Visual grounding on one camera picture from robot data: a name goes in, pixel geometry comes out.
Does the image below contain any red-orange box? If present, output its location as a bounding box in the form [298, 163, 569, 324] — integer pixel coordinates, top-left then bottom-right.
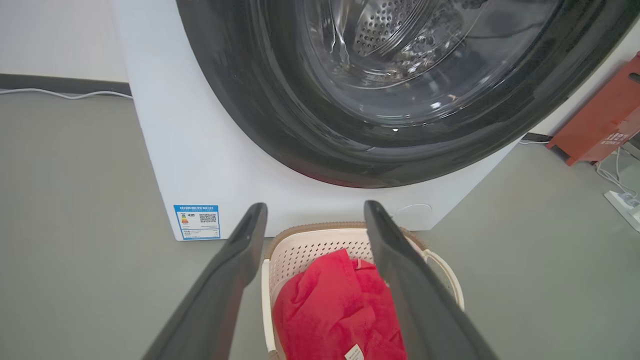
[546, 51, 640, 167]

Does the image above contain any red garment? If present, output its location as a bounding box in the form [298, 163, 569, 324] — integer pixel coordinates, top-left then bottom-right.
[272, 248, 408, 360]

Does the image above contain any round white filter cover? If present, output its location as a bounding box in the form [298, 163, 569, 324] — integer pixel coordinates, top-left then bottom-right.
[390, 203, 433, 222]

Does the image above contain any cream perforated laundry basket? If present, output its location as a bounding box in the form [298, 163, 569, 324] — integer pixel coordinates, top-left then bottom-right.
[261, 221, 466, 360]

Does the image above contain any white power strip cord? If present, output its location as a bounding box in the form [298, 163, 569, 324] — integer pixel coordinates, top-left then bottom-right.
[595, 145, 640, 200]

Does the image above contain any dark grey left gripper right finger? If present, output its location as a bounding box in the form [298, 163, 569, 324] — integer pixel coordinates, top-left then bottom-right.
[363, 200, 501, 360]

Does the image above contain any blue energy label sticker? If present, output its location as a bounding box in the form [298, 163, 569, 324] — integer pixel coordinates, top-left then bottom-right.
[173, 204, 221, 241]

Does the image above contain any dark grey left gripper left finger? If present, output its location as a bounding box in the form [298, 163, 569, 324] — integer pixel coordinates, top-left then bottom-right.
[142, 202, 269, 360]

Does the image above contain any black round washer door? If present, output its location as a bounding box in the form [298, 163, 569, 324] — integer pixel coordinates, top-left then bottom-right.
[175, 0, 640, 189]

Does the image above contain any white power strip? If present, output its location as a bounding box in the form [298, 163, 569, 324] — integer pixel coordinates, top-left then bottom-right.
[603, 190, 640, 233]

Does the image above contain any white front-load washing machine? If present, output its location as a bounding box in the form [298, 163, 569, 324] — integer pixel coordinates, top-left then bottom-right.
[112, 0, 523, 242]

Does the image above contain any steel perforated washer drum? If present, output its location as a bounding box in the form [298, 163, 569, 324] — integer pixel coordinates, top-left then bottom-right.
[305, 0, 501, 76]

